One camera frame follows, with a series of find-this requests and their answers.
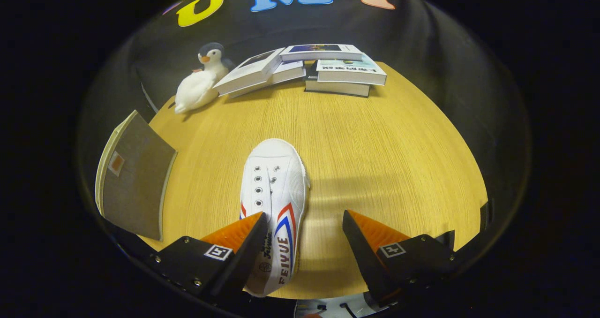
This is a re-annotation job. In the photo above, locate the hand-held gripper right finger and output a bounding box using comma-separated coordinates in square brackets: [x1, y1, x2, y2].
[342, 210, 458, 308]

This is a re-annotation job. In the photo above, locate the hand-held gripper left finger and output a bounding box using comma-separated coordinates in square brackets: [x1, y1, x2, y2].
[149, 212, 268, 305]

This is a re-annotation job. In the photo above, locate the white canvas shoe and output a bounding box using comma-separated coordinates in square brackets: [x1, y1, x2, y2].
[240, 138, 311, 297]

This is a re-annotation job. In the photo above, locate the grey fabric storage box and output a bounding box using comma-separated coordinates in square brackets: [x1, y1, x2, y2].
[95, 110, 178, 242]

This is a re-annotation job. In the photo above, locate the dark cover book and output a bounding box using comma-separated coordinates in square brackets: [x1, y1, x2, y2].
[305, 67, 371, 98]

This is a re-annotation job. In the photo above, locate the white plush toy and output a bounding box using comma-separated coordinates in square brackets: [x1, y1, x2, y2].
[174, 69, 219, 114]

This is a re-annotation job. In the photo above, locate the white book with dark photo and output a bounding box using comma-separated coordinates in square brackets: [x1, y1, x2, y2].
[213, 48, 285, 96]

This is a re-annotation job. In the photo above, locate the teal cover book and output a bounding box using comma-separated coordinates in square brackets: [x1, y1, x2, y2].
[316, 55, 388, 86]

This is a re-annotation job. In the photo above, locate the plain white book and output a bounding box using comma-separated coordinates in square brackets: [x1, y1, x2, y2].
[228, 60, 307, 99]

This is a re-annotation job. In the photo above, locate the penguin plush toy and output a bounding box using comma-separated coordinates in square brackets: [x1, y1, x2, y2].
[192, 42, 233, 80]

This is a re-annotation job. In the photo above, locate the blue cover book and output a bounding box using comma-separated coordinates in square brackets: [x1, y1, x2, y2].
[280, 44, 364, 62]

